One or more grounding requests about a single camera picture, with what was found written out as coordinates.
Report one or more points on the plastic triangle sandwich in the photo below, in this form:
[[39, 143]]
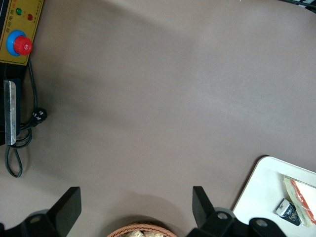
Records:
[[302, 197]]

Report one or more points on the clear wrapped cracker packet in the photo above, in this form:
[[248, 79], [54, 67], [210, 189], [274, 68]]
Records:
[[155, 234], [133, 234]]

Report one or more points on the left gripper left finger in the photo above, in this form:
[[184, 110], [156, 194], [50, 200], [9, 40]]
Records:
[[66, 209]]

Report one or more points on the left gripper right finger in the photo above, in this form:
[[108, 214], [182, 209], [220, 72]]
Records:
[[212, 222]]

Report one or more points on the yellow black control box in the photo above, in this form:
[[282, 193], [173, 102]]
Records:
[[10, 22]]

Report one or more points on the beige plastic tray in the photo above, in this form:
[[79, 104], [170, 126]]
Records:
[[261, 187]]

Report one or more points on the round brown wicker basket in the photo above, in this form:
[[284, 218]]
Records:
[[128, 228]]

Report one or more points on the brown table cover sheet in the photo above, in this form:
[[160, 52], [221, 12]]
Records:
[[148, 98]]

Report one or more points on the red emergency stop button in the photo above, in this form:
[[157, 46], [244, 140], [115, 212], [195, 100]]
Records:
[[21, 45]]

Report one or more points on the black tissue pack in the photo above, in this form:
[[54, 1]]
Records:
[[287, 212]]

